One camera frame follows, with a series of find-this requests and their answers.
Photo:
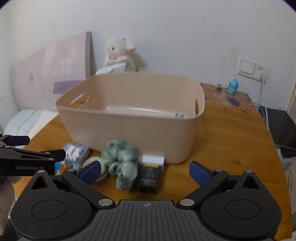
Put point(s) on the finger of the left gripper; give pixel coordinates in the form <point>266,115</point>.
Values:
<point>20,154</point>
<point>9,140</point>

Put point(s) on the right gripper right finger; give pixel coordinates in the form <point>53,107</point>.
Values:
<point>232,206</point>

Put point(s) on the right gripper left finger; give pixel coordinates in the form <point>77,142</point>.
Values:
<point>57,207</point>

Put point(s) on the round silver metal tin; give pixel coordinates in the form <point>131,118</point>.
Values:
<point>96,173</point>

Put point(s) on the green plaid hair scrunchie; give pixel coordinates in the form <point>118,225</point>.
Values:
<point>121,160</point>

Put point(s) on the white rectangular box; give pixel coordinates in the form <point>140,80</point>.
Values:
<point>153,161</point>

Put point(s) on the blue cartoon tissue pack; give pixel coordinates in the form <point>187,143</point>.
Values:
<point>62,166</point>

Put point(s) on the blue white porcelain-pattern box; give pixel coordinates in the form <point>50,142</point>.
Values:
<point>76,153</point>

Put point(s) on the white pillow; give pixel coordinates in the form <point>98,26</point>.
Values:
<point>28,122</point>

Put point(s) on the pink purple bed headboard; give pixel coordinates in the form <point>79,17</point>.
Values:
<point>40,79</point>

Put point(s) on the small black box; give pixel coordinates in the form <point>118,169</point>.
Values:
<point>148,180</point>

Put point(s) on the purple floral table mat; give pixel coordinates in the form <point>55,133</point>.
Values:
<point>239,100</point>

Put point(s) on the beige plastic storage bin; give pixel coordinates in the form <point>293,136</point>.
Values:
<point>158,114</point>

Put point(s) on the white plush lamb toy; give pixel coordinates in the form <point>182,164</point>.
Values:
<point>118,50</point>

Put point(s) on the blue cartoon figurine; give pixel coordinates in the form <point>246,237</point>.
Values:
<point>232,86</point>

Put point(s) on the tiny mushroom figurine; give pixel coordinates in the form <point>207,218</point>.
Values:
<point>218,86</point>

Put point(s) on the white wall switch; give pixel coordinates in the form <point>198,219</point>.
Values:
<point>246,67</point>

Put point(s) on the white wall socket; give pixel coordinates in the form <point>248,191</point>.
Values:
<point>260,72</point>

